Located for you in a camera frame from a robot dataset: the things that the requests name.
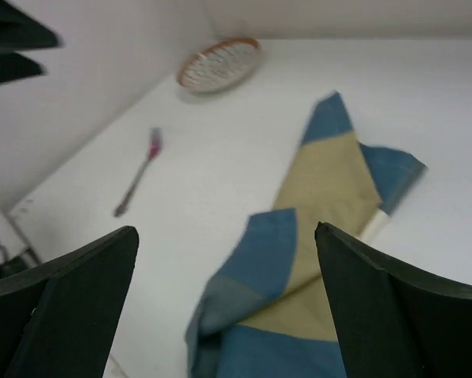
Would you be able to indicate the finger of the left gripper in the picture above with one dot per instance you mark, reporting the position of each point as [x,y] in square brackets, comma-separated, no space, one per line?
[20,32]
[14,67]

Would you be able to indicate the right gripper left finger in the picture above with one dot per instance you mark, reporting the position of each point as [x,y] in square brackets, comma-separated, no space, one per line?
[59,318]

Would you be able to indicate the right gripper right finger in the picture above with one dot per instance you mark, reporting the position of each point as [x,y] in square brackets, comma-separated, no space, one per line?
[393,319]

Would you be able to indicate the blue beige white cloth napkin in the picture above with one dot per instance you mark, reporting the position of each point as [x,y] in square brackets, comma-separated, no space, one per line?
[265,312]

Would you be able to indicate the silver fork with pink neck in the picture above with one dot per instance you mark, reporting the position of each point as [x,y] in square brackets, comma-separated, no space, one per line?
[154,149]

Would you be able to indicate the orange floral patterned plate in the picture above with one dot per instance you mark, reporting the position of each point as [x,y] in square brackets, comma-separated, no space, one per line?
[220,66]

